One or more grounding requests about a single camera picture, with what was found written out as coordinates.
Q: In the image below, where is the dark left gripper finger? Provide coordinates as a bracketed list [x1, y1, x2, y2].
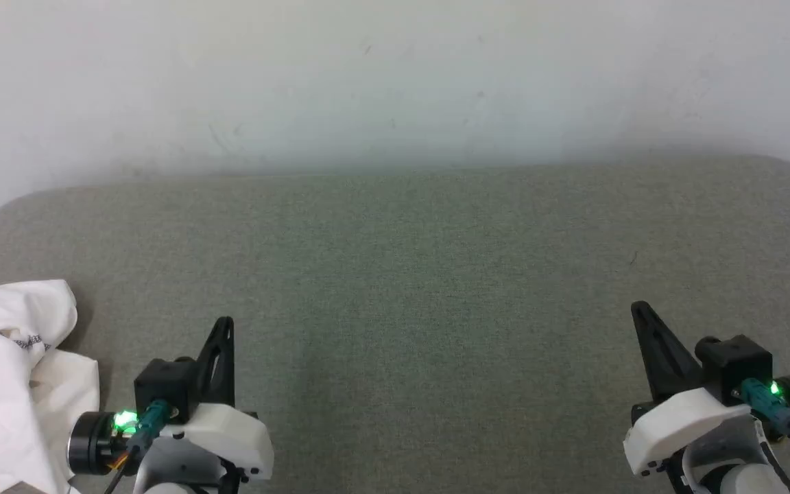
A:
[194, 316, 236, 407]

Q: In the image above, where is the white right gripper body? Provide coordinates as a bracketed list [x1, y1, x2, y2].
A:
[623, 387, 753, 476]

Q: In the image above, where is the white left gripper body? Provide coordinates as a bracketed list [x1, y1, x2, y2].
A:
[155, 403, 274, 481]

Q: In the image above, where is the left arm teal-plug black cable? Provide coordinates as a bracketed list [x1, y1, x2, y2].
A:
[104, 400, 172, 494]

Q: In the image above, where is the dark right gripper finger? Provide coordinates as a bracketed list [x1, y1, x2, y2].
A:
[631, 300, 705, 403]

